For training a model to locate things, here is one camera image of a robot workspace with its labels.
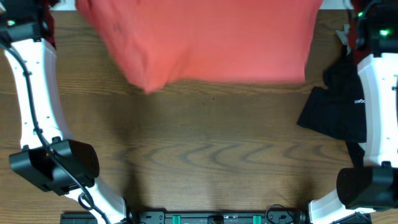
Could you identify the orange red t-shirt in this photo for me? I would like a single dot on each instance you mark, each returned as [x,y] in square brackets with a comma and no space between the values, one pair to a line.
[158,42]

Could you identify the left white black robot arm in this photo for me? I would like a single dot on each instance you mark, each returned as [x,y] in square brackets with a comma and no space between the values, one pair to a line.
[50,158]

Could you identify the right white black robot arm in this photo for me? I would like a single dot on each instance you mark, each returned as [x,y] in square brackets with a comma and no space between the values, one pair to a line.
[373,187]

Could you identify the black garment with logo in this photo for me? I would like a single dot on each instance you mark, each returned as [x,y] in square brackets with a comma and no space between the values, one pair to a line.
[338,110]

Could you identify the grey cloth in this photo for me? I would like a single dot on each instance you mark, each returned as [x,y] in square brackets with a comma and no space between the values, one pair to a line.
[343,34]

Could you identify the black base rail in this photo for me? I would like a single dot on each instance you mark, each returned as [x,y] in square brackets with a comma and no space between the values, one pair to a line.
[272,216]

